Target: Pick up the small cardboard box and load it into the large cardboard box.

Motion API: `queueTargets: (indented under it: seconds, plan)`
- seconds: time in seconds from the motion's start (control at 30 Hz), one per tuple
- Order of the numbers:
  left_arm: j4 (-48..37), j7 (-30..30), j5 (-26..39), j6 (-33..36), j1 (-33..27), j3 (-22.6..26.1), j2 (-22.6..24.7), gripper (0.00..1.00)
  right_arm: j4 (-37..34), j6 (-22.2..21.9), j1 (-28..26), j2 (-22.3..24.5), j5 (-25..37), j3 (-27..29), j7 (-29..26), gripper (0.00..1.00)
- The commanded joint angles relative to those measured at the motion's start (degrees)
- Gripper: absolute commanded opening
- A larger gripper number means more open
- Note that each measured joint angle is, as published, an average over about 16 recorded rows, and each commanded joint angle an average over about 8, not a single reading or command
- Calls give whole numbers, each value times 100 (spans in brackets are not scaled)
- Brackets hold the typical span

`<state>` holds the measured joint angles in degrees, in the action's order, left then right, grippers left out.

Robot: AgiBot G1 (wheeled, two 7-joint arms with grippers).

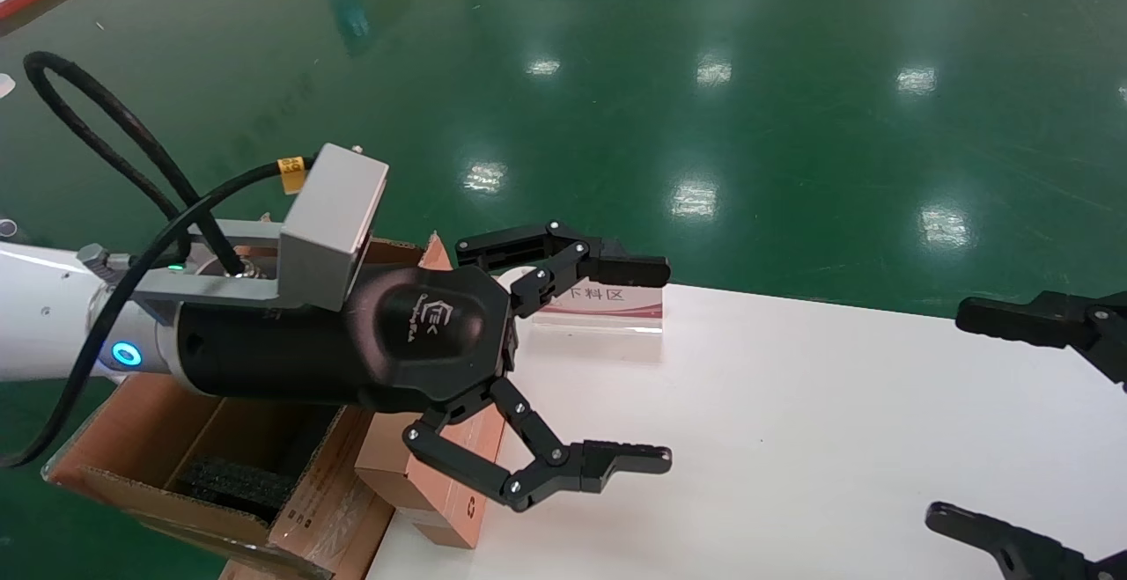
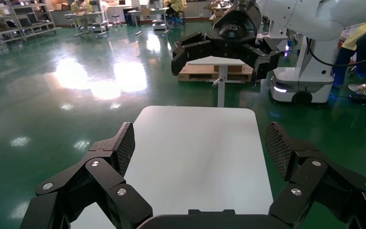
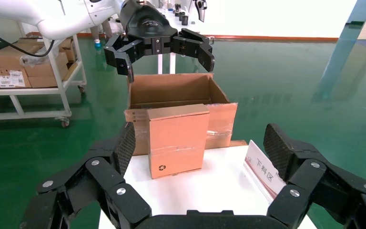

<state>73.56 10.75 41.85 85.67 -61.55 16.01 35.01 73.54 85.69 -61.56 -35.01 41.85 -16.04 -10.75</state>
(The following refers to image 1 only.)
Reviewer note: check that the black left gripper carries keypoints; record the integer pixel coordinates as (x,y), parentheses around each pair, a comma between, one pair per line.
(290,351)

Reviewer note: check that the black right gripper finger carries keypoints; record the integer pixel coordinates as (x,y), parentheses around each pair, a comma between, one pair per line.
(1021,320)
(995,540)

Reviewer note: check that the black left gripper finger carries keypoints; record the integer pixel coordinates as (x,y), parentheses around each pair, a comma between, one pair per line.
(572,466)
(616,268)

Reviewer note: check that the small cardboard box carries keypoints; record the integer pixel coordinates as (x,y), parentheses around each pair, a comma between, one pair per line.
(386,473)

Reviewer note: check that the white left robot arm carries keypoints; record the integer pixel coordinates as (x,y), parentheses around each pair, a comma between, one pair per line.
(44,307)

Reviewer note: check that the large open cardboard box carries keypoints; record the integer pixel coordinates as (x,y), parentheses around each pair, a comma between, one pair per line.
(132,439)

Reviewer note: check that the acrylic sign with pink label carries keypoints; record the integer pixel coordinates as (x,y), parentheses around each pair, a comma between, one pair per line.
(616,307)

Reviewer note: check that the black foam insert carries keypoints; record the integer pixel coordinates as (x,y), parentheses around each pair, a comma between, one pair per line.
(229,488)

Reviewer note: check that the silver camera mounting bracket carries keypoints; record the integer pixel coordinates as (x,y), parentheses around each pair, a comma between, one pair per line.
(220,285)

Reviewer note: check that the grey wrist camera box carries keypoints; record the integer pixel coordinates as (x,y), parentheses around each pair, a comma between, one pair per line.
(330,219)

